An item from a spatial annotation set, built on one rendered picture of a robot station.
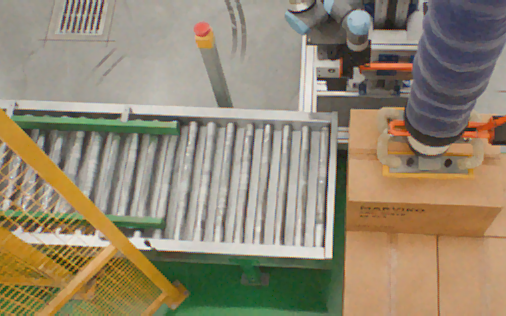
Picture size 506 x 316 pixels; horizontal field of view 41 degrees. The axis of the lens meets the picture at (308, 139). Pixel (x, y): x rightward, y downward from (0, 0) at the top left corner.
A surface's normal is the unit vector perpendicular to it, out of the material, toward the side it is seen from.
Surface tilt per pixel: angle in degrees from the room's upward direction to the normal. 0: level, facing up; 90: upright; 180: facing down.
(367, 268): 0
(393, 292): 0
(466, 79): 75
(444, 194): 0
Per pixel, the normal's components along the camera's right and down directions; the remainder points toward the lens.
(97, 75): -0.03, -0.41
